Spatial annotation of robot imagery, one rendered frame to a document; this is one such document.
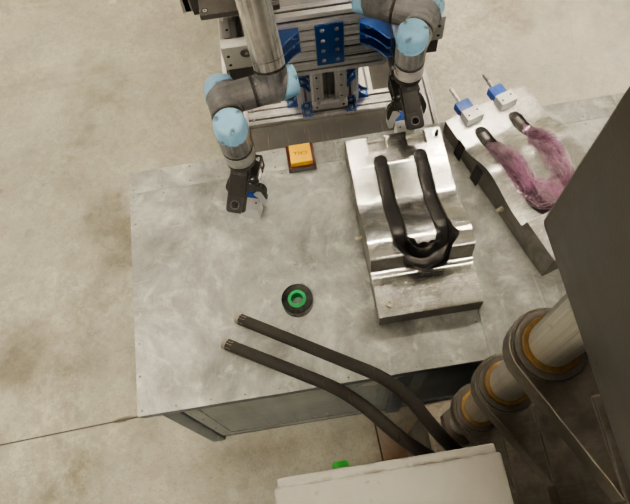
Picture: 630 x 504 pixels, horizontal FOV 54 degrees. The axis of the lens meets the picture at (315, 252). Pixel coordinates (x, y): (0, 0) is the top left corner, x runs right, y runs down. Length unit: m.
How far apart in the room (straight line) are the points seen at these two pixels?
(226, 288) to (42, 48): 2.11
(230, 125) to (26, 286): 1.62
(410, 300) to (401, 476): 0.76
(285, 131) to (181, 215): 0.92
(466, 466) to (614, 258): 0.46
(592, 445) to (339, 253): 0.98
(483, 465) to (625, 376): 0.40
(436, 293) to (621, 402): 1.07
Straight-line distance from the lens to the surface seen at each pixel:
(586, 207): 0.51
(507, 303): 1.65
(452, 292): 1.57
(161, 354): 1.65
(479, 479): 0.87
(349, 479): 0.86
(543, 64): 3.14
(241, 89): 1.48
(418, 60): 1.57
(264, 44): 1.44
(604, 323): 0.52
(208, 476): 2.39
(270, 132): 2.58
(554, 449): 1.09
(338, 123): 2.58
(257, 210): 1.67
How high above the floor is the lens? 2.33
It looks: 67 degrees down
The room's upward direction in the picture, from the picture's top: 9 degrees counter-clockwise
